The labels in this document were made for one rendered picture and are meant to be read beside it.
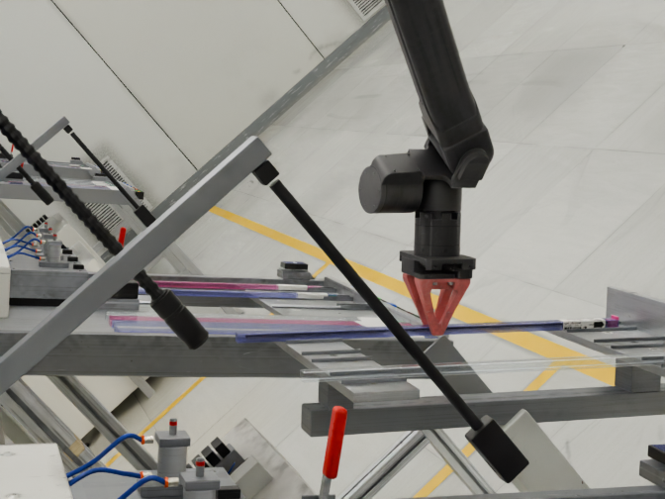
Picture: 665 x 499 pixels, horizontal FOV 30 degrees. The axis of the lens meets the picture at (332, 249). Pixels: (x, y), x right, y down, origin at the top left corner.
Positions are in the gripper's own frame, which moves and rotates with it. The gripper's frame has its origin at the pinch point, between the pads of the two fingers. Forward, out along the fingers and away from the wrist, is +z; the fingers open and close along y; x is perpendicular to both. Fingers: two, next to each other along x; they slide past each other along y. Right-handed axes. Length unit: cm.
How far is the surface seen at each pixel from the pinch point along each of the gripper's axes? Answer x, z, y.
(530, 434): 6.9, 10.4, 13.8
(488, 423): -22, -5, 66
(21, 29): -17, -81, -699
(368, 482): 28, 53, -107
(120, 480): -45, 3, 46
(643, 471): 7.8, 8.4, 36.8
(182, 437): -40, -1, 50
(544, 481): 8.9, 16.3, 13.8
